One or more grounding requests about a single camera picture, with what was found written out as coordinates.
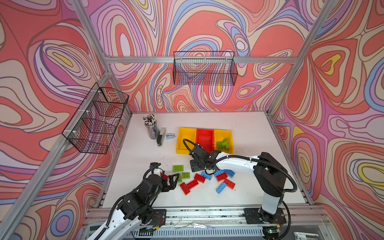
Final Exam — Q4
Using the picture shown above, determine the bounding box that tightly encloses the red brick far left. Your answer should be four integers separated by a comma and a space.
161, 173, 169, 180

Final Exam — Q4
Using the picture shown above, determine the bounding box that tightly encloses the red brick on side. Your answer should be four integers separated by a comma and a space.
194, 174, 206, 184

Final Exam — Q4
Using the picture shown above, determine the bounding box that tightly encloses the green long brick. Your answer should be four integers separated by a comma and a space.
173, 165, 184, 172

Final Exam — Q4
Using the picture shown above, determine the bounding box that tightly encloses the small blue stapler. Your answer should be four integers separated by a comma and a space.
166, 133, 176, 140

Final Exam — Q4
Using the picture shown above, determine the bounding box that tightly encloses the white device bottom right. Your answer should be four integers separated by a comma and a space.
294, 232, 319, 240

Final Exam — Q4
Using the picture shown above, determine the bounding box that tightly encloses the red brick centre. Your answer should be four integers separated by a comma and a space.
216, 172, 228, 182

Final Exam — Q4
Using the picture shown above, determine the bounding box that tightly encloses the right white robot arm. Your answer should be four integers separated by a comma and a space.
187, 144, 298, 224

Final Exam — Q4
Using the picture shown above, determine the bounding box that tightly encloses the red studded brick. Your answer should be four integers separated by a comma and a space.
224, 179, 236, 190

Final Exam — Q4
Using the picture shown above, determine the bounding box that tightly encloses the left wire basket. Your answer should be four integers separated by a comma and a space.
62, 83, 129, 155

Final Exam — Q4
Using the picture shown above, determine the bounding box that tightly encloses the right yellow bin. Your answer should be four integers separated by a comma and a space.
214, 130, 234, 154

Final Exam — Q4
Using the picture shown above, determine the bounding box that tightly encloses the red long brick diagonal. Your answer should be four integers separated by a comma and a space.
187, 180, 199, 190

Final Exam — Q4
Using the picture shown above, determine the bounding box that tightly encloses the grey stapler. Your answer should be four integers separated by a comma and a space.
157, 128, 167, 148

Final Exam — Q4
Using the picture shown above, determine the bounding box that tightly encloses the blue brick bottom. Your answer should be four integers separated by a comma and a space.
216, 183, 227, 194

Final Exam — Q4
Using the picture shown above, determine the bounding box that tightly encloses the cup of pencils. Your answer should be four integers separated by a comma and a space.
143, 114, 160, 140

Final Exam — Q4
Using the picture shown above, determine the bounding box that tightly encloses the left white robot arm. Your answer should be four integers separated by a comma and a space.
88, 163, 180, 240

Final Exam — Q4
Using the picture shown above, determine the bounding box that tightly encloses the red middle bin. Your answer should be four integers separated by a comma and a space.
196, 129, 215, 153

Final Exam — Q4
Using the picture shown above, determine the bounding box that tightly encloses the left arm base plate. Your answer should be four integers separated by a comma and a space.
142, 209, 167, 227

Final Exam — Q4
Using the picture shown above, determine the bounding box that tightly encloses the wire basket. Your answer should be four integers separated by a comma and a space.
173, 50, 238, 86
62, 83, 129, 155

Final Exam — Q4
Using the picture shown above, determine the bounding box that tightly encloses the yellow bin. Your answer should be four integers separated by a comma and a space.
176, 127, 197, 155
214, 130, 234, 154

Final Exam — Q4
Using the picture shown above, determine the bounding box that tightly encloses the green brick square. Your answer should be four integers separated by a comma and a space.
180, 172, 191, 180

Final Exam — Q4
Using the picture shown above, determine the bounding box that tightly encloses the back wire basket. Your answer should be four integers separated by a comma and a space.
173, 50, 238, 86

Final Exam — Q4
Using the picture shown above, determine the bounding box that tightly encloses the red long brick bottom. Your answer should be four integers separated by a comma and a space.
180, 183, 191, 196

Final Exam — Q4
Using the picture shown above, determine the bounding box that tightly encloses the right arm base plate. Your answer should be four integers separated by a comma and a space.
243, 208, 287, 225

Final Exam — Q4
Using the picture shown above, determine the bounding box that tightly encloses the left yellow bin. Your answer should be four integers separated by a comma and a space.
176, 127, 197, 155

